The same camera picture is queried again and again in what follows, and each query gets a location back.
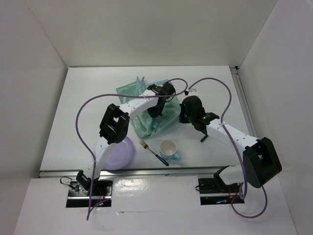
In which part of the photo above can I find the green patterned cloth napkin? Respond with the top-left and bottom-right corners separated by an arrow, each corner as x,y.
115,76 -> 180,139

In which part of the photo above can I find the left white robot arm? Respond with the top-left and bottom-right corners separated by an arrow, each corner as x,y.
75,82 -> 176,195

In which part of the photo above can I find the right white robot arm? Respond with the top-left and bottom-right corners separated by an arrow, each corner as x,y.
179,95 -> 282,192

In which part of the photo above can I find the blue mug white inside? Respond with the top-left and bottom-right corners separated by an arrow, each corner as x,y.
159,140 -> 181,161

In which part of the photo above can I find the purple plate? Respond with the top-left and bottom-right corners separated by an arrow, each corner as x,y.
102,137 -> 135,170

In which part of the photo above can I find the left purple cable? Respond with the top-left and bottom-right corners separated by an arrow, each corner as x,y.
75,78 -> 189,221

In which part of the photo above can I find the gold knife black handle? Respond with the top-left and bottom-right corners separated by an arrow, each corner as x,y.
201,134 -> 208,142

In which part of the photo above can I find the gold fork black handle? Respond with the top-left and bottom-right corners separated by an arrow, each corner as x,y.
140,140 -> 169,166

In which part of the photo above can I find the aluminium right side rail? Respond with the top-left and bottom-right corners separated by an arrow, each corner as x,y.
229,65 -> 269,173

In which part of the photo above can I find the aluminium rail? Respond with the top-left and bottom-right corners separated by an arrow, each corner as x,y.
229,65 -> 269,173
38,166 -> 269,178

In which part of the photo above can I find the aluminium front rail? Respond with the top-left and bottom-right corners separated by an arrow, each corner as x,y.
38,166 -> 269,178

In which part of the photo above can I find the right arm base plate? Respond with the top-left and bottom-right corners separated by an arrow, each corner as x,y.
195,178 -> 240,194

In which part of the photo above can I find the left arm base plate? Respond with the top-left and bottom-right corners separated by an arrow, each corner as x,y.
67,180 -> 113,201

